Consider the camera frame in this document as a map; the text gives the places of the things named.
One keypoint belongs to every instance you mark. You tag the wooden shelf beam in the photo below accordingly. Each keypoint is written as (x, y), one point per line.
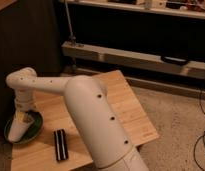
(132, 59)

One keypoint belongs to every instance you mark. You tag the upper wooden shelf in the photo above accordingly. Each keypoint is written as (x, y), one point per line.
(145, 6)

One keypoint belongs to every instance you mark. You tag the green ceramic bowl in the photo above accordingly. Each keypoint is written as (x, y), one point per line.
(31, 133)

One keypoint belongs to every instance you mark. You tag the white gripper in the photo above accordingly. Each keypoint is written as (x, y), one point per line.
(21, 120)

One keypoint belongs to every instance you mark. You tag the black handle on beam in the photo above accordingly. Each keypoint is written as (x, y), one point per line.
(174, 61)

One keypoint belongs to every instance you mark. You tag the metal stand pole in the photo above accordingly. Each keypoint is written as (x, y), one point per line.
(72, 37)

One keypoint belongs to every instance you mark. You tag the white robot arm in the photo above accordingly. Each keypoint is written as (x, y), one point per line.
(86, 100)

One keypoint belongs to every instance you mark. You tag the black striped rectangular block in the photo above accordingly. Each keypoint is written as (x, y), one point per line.
(60, 143)

